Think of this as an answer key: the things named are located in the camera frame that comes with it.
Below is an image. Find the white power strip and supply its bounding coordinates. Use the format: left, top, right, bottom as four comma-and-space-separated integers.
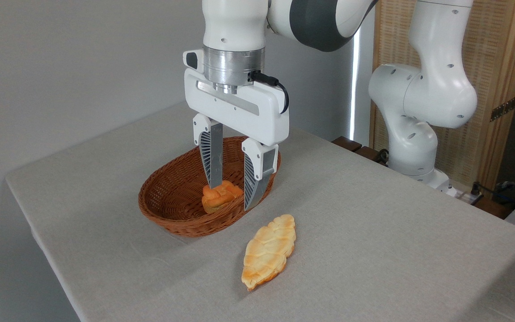
436, 183, 484, 206

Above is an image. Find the long pale braided bread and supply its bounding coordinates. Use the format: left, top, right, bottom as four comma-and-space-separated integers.
241, 214, 296, 292

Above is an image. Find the small round orange bread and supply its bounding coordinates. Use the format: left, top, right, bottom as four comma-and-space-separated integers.
202, 180, 244, 214

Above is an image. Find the brown wicker basket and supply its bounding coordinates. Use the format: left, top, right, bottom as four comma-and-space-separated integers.
138, 136, 281, 237

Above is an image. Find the grey tablecloth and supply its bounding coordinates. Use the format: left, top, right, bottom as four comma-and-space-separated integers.
5, 101, 515, 322

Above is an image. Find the black cable bundle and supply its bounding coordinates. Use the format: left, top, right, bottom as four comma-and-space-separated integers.
479, 179, 515, 211

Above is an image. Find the wooden rattan folding screen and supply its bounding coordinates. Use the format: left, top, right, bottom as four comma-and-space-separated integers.
369, 0, 515, 191

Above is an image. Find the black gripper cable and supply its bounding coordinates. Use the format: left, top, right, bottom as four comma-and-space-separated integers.
248, 71, 290, 114

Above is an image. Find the metal screen hinge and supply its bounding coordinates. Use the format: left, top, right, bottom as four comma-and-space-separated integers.
490, 96, 515, 122

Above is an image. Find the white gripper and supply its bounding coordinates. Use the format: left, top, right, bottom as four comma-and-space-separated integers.
183, 49, 290, 212

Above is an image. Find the dark brown wooden block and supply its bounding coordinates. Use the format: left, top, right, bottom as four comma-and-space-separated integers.
355, 146, 381, 162
332, 136, 363, 153

